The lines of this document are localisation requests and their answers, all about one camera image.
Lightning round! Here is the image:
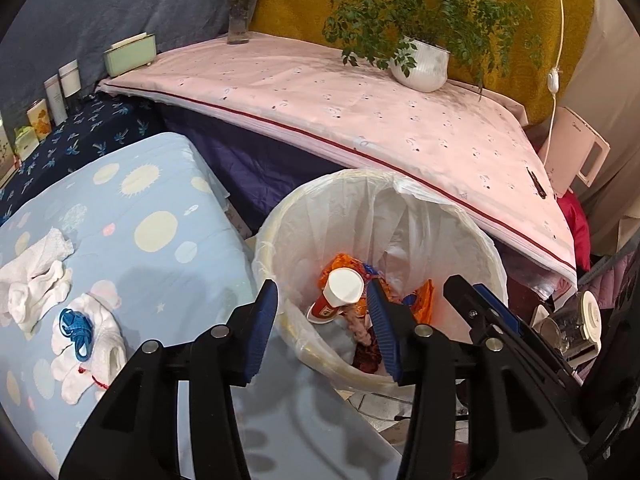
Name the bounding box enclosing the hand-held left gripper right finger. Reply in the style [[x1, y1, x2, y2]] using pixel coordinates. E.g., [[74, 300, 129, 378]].
[[367, 279, 589, 480]]

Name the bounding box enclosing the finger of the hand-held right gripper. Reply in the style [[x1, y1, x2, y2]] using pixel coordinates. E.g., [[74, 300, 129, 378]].
[[473, 283, 585, 388], [443, 274, 502, 350]]

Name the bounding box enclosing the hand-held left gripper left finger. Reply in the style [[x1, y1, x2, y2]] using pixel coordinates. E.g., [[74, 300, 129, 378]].
[[59, 279, 279, 480]]

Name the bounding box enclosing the pinkish brown cloth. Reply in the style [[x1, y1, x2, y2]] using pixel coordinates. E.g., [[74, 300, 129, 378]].
[[345, 305, 381, 346]]

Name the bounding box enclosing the dark red cloth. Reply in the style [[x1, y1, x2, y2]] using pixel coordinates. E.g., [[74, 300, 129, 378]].
[[350, 342, 388, 376]]

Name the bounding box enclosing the orange plastic wrapper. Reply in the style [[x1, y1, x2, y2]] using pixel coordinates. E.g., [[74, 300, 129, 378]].
[[322, 254, 381, 286], [400, 280, 435, 323]]

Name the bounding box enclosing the large red paper cup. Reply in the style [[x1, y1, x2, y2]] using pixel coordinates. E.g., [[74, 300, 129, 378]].
[[306, 267, 365, 325]]

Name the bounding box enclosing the cream trash bin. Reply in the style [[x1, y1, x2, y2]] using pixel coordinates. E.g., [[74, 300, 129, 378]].
[[252, 167, 508, 396]]

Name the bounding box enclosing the white lined trash bin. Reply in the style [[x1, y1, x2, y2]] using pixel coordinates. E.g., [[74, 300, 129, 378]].
[[252, 167, 508, 361]]

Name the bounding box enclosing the glass jug with white lid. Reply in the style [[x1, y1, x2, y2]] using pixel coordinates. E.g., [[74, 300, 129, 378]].
[[530, 290, 603, 361]]

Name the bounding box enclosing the pink quilted cloth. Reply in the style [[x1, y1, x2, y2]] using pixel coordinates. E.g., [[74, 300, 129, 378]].
[[585, 255, 631, 311]]

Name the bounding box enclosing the light blue dotted blanket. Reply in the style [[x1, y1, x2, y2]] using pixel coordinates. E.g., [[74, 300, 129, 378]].
[[0, 132, 401, 480]]

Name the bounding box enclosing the black clip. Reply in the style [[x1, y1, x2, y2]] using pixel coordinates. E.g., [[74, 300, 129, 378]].
[[526, 169, 550, 200]]

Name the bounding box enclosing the white sock with red thread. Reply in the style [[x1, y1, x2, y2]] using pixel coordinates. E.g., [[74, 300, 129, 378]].
[[50, 292, 128, 406]]

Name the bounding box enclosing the purple cloth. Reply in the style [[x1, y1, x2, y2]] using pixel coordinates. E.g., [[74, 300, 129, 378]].
[[160, 107, 551, 292]]

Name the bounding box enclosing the plain white sock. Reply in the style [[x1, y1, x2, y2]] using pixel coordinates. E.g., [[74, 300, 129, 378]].
[[7, 261, 73, 333]]

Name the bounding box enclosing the white sock with lace cuff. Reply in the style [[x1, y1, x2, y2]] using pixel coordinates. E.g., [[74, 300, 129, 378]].
[[0, 227, 74, 288]]

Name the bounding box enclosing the pink tablecloth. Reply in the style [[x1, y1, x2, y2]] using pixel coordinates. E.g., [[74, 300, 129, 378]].
[[95, 31, 581, 291]]

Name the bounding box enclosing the green plant in white pot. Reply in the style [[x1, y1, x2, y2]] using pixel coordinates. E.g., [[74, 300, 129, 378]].
[[285, 0, 544, 94]]

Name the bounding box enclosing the dark blue patterned cloth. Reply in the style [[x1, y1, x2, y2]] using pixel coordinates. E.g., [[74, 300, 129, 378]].
[[0, 92, 166, 226]]

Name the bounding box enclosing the small green box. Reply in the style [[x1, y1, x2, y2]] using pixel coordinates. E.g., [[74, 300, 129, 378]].
[[12, 126, 40, 160]]

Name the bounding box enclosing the pale green tissue box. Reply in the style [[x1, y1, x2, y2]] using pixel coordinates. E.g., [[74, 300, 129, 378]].
[[104, 32, 157, 78]]

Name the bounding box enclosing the yellow tin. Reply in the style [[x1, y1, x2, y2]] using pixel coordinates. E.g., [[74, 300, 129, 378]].
[[26, 100, 52, 142]]

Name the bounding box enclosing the glass vase with pink flowers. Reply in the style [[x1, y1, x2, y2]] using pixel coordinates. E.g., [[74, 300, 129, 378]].
[[215, 0, 273, 45]]

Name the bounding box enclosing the tall white bottle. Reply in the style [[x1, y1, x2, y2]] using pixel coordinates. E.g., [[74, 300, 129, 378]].
[[44, 75, 67, 126]]

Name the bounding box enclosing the white flower print card box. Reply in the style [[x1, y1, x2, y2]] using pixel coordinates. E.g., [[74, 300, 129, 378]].
[[0, 120, 21, 188]]

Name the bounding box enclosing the short white canister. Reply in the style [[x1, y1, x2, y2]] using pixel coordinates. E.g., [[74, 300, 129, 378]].
[[58, 60, 82, 98]]

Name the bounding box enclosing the yellow backdrop cloth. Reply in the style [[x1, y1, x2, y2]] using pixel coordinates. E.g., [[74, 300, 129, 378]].
[[250, 0, 601, 127]]

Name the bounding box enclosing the blue backdrop cloth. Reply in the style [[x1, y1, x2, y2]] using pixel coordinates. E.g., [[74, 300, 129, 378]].
[[0, 0, 236, 123]]

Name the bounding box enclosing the blue string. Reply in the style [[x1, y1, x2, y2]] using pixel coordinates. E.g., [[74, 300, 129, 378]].
[[57, 308, 95, 361]]

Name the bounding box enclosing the white cable with switch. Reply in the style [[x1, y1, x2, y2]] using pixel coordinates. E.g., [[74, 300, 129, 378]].
[[537, 0, 568, 161]]

